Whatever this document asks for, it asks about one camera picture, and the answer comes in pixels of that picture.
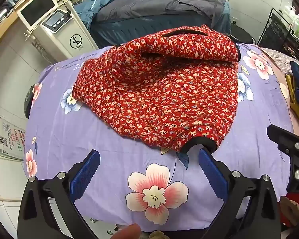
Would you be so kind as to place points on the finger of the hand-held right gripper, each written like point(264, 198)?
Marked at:
point(289, 139)

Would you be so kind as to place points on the black round bin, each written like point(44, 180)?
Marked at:
point(241, 33)

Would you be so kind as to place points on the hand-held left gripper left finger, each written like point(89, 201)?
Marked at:
point(86, 174)

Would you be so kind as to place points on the white beauty machine with screen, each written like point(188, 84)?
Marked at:
point(64, 37)

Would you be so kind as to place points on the small black object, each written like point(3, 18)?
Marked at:
point(28, 102)

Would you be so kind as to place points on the row of books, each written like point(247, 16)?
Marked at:
point(7, 7)

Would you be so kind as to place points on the purple floral bedsheet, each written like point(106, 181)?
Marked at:
point(89, 134)

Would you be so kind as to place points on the dark blue massage bed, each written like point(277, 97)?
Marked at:
point(119, 29)

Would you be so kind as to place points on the wall price poster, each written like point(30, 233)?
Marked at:
point(7, 137)

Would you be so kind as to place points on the person's left hand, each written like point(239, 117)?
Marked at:
point(128, 232)

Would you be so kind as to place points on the yellow cloth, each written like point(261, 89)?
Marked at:
point(297, 109)

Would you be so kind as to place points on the wooden wall shelf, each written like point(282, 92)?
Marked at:
point(5, 29)

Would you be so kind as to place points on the cluster of toiletry bottles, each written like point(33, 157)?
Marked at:
point(295, 17)

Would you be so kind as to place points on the person's right hand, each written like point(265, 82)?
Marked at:
point(291, 209)

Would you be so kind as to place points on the red floral quilted jacket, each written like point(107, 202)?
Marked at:
point(164, 92)

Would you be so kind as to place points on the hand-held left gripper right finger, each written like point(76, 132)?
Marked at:
point(213, 174)

